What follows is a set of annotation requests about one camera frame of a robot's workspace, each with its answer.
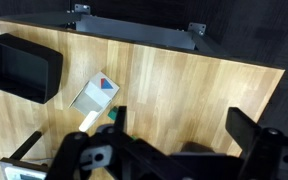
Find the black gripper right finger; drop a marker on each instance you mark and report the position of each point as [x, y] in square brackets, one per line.
[260, 150]

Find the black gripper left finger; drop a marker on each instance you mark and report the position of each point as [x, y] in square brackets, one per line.
[120, 150]

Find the small green cube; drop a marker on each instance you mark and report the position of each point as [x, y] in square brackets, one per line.
[112, 114]

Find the white carton box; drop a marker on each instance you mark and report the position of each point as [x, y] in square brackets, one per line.
[97, 93]

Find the small black stool table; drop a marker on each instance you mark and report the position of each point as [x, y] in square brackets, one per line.
[25, 146]

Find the black tray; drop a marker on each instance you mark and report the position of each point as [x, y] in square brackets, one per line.
[20, 70]

